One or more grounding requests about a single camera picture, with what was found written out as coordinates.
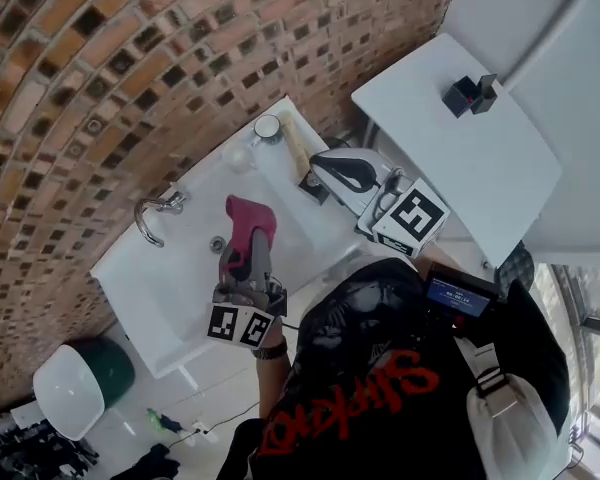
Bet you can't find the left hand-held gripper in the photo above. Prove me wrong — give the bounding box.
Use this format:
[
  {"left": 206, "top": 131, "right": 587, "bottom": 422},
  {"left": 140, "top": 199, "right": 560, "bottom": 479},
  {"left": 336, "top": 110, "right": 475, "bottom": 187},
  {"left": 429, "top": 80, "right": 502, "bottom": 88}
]
[{"left": 207, "top": 231, "right": 288, "bottom": 352}]

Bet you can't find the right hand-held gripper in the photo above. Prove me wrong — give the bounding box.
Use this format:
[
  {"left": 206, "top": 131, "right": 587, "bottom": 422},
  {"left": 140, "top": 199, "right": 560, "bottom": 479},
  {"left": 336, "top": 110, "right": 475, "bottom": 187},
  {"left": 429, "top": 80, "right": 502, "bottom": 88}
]
[{"left": 309, "top": 147, "right": 452, "bottom": 260}]

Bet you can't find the magenta cloth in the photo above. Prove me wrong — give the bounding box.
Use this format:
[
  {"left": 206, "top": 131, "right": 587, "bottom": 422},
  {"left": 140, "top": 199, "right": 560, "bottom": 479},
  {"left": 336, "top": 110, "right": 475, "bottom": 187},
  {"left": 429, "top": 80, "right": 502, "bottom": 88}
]
[{"left": 224, "top": 194, "right": 278, "bottom": 275}]

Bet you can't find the beige soap dispenser black pump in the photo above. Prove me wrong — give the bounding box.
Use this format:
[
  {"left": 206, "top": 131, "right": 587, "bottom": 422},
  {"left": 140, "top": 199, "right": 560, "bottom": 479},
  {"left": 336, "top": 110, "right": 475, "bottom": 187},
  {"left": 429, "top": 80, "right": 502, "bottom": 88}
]
[{"left": 278, "top": 110, "right": 331, "bottom": 205}]

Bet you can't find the person's left forearm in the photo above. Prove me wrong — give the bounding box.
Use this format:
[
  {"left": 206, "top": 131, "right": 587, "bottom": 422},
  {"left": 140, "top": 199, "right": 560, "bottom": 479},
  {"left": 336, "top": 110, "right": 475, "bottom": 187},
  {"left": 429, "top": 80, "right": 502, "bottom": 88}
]
[{"left": 252, "top": 316, "right": 292, "bottom": 422}]

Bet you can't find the black cloth on floor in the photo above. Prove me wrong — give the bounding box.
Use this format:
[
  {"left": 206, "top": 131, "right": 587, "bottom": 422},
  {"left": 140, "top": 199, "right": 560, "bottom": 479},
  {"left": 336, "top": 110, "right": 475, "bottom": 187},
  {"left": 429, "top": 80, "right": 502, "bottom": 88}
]
[{"left": 138, "top": 442, "right": 182, "bottom": 480}]

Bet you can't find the white sink basin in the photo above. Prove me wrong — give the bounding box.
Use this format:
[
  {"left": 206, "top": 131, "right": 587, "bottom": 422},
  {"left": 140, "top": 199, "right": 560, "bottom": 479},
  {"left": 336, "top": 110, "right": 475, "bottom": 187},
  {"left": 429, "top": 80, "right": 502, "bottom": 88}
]
[{"left": 89, "top": 94, "right": 364, "bottom": 380}]

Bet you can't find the dark wristwatch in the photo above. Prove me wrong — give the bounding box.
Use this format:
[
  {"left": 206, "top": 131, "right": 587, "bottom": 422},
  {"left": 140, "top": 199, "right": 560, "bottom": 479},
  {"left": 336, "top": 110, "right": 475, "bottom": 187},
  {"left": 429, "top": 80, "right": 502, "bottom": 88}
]
[{"left": 252, "top": 341, "right": 289, "bottom": 361}]

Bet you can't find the white mug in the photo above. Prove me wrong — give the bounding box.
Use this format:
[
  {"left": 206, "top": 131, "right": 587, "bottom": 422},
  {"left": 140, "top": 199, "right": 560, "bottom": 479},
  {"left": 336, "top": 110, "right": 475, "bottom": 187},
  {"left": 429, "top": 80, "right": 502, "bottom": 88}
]
[{"left": 250, "top": 113, "right": 285, "bottom": 148}]

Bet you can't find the chrome faucet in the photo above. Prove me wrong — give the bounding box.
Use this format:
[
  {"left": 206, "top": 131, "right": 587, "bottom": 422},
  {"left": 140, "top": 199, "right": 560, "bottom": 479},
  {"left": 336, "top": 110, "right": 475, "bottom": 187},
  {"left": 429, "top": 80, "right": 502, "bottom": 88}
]
[{"left": 133, "top": 190, "right": 188, "bottom": 249}]

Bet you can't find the white table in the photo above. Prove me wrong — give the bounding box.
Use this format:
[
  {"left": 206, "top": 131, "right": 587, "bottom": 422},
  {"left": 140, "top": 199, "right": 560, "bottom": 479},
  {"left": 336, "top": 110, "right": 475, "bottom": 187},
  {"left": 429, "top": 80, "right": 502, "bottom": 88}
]
[{"left": 350, "top": 32, "right": 564, "bottom": 270}]

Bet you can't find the black open box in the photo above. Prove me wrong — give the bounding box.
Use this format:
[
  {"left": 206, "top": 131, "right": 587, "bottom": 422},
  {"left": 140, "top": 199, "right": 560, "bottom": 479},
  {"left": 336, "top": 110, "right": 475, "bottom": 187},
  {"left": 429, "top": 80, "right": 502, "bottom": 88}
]
[{"left": 441, "top": 74, "right": 475, "bottom": 120}]

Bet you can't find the black shirt with red print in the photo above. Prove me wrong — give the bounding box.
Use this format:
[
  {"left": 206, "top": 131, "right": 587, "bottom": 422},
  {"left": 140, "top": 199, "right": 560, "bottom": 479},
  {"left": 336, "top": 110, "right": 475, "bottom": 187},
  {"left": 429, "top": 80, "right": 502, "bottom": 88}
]
[{"left": 213, "top": 256, "right": 572, "bottom": 480}]

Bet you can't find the black box lid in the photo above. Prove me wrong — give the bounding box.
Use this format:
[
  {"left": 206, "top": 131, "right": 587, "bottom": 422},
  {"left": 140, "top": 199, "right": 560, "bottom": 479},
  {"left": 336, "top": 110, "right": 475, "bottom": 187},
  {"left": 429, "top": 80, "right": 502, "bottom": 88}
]
[{"left": 470, "top": 73, "right": 502, "bottom": 116}]

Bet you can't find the black chest device with screen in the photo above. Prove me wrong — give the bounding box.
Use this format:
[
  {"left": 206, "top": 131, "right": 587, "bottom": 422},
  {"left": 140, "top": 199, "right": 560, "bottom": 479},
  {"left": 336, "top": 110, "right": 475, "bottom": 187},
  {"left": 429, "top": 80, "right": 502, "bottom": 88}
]
[{"left": 423, "top": 261, "right": 502, "bottom": 330}]

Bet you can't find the white power strip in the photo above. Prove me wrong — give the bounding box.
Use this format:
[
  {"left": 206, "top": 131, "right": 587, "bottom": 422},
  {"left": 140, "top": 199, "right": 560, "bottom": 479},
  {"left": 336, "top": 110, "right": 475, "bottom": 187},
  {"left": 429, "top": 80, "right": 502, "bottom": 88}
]
[{"left": 188, "top": 419, "right": 222, "bottom": 443}]

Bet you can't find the green spray bottle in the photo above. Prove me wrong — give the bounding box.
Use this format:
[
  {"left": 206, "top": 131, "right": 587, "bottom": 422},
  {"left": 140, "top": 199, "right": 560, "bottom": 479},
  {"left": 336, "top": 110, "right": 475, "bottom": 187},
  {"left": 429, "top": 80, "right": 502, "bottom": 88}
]
[{"left": 146, "top": 407, "right": 184, "bottom": 435}]

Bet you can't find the black round stool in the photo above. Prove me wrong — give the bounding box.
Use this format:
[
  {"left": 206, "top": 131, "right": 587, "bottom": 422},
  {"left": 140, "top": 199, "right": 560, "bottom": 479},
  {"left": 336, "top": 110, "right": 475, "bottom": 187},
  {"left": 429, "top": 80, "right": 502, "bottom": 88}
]
[{"left": 496, "top": 245, "right": 537, "bottom": 295}]

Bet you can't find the white and green bin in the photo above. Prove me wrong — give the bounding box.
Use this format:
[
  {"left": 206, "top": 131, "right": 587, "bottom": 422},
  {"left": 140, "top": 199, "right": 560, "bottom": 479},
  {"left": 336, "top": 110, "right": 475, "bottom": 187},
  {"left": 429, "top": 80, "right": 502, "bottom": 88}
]
[{"left": 32, "top": 336, "right": 137, "bottom": 442}]

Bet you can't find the pile of black equipment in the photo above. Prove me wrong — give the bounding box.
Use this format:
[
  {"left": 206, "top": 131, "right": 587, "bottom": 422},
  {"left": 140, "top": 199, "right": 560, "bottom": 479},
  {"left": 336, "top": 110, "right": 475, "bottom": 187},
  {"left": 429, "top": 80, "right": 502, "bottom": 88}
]
[{"left": 0, "top": 417, "right": 100, "bottom": 480}]

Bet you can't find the white sling bag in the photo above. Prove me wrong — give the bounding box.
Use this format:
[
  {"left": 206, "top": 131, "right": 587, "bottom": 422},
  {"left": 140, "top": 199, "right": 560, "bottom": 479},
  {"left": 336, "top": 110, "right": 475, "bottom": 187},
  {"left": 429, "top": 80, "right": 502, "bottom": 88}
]
[{"left": 452, "top": 336, "right": 564, "bottom": 480}]

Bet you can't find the window frame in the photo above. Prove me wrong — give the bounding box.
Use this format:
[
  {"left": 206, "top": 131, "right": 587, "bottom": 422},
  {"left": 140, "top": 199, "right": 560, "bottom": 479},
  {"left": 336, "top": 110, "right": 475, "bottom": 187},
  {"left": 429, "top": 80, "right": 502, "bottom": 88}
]
[{"left": 549, "top": 262, "right": 600, "bottom": 480}]

